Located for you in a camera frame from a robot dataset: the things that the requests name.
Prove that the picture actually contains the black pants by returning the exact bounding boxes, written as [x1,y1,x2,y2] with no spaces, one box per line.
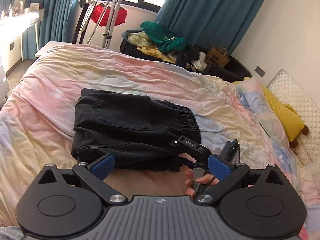
[71,88,201,171]

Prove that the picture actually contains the person right hand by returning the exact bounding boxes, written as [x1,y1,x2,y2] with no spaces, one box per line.
[185,170,219,198]

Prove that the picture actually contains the pastel tie-dye duvet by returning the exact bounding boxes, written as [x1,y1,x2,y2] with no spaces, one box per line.
[1,44,319,239]

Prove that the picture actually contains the yellow plush toy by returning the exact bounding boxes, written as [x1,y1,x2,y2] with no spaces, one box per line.
[233,77,309,148]

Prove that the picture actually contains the pastel pillow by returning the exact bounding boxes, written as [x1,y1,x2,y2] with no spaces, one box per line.
[233,77,305,184]

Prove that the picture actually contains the white garment on pile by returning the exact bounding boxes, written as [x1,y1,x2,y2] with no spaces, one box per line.
[192,59,207,72]

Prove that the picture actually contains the black sofa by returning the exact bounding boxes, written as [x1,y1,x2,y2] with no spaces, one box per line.
[120,39,252,83]

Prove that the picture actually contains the black garment on pile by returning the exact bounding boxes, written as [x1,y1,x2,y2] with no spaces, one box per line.
[175,46,206,68]

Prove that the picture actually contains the brown paper bag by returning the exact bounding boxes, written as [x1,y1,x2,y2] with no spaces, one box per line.
[204,46,229,68]

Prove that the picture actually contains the white quilted headboard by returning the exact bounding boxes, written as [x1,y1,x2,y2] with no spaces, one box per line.
[267,69,319,166]

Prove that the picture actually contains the green garment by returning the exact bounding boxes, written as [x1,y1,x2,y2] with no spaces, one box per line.
[140,21,187,54]

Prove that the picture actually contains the pale yellow knit garment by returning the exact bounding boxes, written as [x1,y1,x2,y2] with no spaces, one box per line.
[127,31,152,47]

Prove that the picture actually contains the right teal curtain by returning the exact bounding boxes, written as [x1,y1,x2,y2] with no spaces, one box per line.
[155,0,264,54]

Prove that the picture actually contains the teal curtain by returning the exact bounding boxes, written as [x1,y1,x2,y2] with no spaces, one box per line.
[155,0,264,54]
[22,0,77,60]

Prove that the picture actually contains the red bag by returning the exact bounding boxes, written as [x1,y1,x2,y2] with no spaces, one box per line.
[90,4,128,27]

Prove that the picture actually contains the white desk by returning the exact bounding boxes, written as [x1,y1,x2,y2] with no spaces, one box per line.
[1,9,44,72]

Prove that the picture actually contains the silver tripod stand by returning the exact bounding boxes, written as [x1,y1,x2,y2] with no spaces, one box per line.
[86,0,122,49]

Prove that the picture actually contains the left teal curtain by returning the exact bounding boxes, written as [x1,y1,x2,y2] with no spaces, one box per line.
[22,0,77,60]

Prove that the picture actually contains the grey wall switch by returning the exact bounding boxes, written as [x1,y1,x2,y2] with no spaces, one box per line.
[254,66,266,78]

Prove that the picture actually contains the black chair frame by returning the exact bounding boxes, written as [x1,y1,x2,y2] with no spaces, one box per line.
[72,0,98,44]

